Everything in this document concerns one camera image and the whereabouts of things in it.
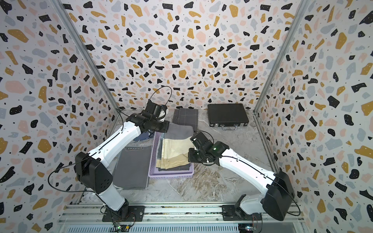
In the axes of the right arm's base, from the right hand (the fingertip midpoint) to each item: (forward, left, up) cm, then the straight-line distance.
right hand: (188, 157), depth 77 cm
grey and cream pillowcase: (+8, +9, -2) cm, 12 cm away
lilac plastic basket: (-2, +22, -15) cm, 27 cm away
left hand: (+17, +12, +6) cm, 21 cm away
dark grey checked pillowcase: (+3, +16, 0) cm, 16 cm away
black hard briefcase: (+48, -30, -18) cm, 59 cm away
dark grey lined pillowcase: (+44, +7, -15) cm, 47 cm away
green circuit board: (-30, +32, -16) cm, 47 cm away
